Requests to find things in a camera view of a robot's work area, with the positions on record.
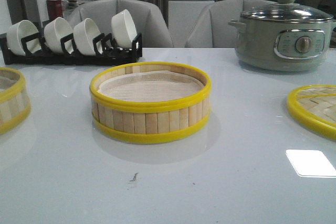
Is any woven bamboo steamer lid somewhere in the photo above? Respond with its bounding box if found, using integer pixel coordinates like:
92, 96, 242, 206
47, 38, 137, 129
287, 84, 335, 140

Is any bamboo steamer drawer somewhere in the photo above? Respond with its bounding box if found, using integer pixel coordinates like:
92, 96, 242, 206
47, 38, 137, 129
1, 67, 31, 134
90, 61, 211, 143

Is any white steamer liner paper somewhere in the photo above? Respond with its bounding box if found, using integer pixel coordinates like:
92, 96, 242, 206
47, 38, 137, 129
98, 70, 204, 102

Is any grey chair left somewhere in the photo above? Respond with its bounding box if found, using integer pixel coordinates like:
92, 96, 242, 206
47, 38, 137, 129
66, 0, 173, 48

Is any grey chair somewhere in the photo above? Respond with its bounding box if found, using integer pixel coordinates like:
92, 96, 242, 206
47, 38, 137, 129
66, 0, 173, 48
185, 0, 272, 48

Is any grey chair right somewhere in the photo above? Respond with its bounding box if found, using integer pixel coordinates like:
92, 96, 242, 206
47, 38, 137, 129
185, 0, 272, 48

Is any white bowl right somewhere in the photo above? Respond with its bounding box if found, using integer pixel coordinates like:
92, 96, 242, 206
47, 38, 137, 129
111, 9, 137, 49

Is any white bowl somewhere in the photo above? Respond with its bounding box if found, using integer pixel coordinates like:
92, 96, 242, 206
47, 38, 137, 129
44, 17, 73, 54
73, 18, 101, 56
6, 20, 38, 56
111, 9, 137, 49

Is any black dish rack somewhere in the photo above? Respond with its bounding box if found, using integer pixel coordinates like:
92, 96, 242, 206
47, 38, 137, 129
1, 32, 142, 66

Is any green electric cooking pot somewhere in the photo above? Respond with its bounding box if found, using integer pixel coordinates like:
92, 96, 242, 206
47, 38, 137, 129
227, 15, 336, 72

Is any red cylinder container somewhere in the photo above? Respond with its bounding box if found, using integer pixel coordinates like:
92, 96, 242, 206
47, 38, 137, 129
46, 0, 63, 21

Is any glass pot lid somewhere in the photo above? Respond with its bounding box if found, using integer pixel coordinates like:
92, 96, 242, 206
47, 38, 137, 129
240, 0, 333, 23

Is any white bowl far left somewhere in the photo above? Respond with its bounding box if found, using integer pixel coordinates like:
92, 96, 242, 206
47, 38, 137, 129
6, 20, 38, 56

